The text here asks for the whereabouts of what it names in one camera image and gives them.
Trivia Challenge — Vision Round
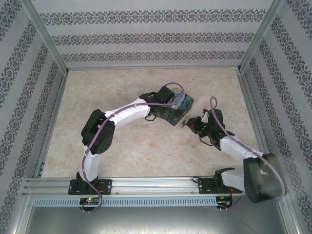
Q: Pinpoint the starry night painted box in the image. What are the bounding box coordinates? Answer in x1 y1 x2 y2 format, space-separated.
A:
159 88 195 127

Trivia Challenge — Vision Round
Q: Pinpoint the grey sheet metal shelf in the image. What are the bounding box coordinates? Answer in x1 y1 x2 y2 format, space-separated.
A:
19 195 297 234

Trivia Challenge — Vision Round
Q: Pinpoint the aluminium side rail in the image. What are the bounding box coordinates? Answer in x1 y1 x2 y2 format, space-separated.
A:
33 73 69 178
237 72 277 175

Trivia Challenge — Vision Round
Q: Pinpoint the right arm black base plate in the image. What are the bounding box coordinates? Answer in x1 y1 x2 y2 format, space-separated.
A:
197 177 243 195

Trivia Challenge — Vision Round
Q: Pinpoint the long aluminium base rail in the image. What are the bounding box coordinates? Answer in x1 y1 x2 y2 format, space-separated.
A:
23 177 290 195

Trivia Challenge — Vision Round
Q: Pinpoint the grey slotted cable duct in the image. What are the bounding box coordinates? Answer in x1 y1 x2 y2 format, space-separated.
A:
33 196 217 207

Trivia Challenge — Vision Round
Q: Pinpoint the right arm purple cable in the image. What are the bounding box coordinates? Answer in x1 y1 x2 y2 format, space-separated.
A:
210 96 288 212

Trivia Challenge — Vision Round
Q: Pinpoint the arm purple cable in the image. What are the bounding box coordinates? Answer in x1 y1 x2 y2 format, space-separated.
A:
210 96 288 212
81 82 185 214

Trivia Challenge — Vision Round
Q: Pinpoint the aluminium corner post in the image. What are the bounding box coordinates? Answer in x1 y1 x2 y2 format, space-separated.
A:
19 0 70 75
237 0 285 73

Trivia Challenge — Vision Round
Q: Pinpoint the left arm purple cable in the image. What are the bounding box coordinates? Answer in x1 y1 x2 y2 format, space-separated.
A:
81 82 185 214

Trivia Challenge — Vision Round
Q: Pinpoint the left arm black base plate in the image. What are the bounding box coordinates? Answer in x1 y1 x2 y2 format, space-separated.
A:
68 179 113 195

